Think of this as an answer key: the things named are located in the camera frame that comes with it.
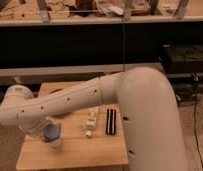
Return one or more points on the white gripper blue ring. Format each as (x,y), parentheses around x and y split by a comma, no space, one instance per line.
(51,134)

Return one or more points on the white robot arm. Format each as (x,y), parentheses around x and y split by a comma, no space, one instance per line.
(148,106)

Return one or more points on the small wooden table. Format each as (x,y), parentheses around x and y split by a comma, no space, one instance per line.
(76,152)

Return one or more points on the white tube on table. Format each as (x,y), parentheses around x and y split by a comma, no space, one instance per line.
(91,121)

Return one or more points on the black white striped cloth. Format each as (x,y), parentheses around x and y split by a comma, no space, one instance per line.
(111,122)

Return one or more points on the long wooden workbench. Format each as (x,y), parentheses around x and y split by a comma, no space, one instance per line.
(96,12)

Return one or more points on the black box on shelf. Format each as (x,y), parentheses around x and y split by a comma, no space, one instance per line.
(177,59)

